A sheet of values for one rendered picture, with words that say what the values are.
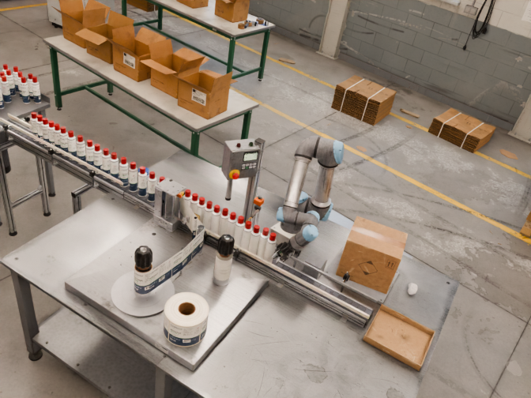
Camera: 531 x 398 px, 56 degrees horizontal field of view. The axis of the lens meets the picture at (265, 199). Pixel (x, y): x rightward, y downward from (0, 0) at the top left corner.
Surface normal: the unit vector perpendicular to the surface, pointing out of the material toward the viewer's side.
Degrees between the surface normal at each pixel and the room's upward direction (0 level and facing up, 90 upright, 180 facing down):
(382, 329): 0
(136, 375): 0
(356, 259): 90
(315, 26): 90
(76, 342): 0
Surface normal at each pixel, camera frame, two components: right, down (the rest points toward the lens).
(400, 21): -0.63, 0.39
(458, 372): 0.15, -0.79
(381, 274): -0.36, 0.51
